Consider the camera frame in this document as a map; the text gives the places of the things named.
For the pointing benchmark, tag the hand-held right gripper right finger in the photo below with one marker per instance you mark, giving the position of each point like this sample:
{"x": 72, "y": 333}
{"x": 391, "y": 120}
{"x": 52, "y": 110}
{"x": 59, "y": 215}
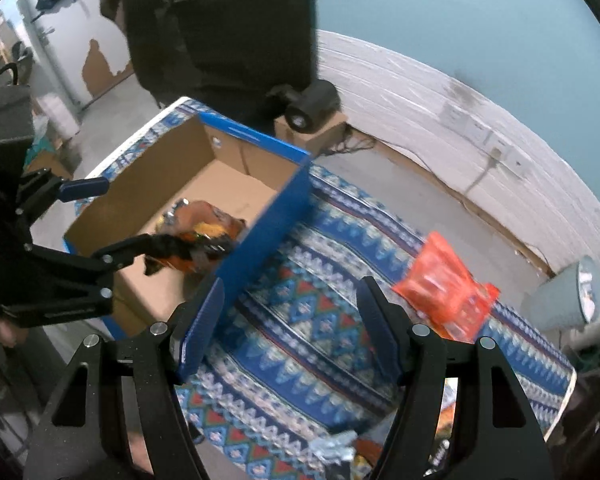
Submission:
{"x": 380, "y": 332}

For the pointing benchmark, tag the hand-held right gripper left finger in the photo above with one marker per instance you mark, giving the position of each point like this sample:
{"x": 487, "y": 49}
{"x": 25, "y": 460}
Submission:
{"x": 200, "y": 332}

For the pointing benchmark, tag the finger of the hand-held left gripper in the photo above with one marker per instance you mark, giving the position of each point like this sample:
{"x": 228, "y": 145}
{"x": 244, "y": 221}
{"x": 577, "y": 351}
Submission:
{"x": 85, "y": 189}
{"x": 130, "y": 249}

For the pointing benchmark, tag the orange snack bag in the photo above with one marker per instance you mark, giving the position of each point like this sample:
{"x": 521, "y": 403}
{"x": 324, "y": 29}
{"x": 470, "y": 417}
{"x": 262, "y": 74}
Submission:
{"x": 207, "y": 220}

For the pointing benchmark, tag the blue cardboard box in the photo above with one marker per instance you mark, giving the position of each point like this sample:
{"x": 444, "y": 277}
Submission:
{"x": 220, "y": 180}

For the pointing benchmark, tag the black chair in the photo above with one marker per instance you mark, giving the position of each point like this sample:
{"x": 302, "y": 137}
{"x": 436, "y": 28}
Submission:
{"x": 2, "y": 75}

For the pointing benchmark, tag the white plastic bag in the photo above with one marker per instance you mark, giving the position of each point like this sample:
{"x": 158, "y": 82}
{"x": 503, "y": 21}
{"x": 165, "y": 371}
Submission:
{"x": 57, "y": 112}

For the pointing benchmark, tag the blue patterned blanket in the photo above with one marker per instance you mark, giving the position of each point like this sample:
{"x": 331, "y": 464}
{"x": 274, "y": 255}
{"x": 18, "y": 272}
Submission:
{"x": 305, "y": 320}

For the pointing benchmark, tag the red snack packet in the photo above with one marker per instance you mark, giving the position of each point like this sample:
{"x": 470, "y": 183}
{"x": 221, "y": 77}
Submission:
{"x": 440, "y": 285}

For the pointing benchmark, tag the colourful snack packet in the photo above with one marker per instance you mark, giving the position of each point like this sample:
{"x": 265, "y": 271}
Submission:
{"x": 445, "y": 420}

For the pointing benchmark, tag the silver crumpled wrapper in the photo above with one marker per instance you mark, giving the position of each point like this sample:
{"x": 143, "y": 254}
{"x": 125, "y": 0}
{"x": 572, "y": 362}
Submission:
{"x": 332, "y": 447}

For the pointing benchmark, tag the orange snack packet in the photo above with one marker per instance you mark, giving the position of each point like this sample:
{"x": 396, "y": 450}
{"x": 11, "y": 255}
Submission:
{"x": 370, "y": 460}

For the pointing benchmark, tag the white round lamp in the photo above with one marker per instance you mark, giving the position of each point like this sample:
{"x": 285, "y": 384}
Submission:
{"x": 562, "y": 300}

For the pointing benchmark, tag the white plastic fitting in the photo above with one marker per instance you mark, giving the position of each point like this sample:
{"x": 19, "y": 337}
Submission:
{"x": 592, "y": 332}

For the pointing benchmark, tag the white wall socket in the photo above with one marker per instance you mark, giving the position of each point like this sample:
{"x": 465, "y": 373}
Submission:
{"x": 501, "y": 149}
{"x": 453, "y": 112}
{"x": 478, "y": 130}
{"x": 520, "y": 165}

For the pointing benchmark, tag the black camera device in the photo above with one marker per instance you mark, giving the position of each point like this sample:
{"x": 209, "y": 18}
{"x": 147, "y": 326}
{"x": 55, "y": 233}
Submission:
{"x": 315, "y": 100}

